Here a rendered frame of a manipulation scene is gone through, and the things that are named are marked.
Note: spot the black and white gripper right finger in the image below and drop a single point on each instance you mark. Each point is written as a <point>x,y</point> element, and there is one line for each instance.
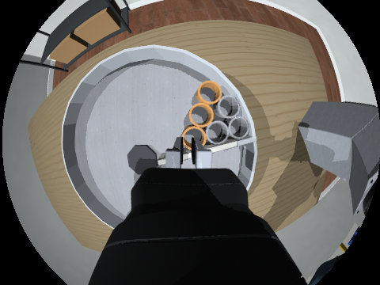
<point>201,158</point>

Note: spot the grey metal ring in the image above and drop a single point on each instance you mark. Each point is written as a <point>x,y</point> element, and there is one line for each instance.
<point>223,135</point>
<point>234,103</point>
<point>243,127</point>

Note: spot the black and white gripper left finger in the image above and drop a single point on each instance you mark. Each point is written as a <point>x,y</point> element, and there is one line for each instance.
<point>174,156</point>

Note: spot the bronze bushing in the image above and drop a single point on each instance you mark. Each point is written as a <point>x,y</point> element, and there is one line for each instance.
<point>202,140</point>
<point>215,87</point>
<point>210,115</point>

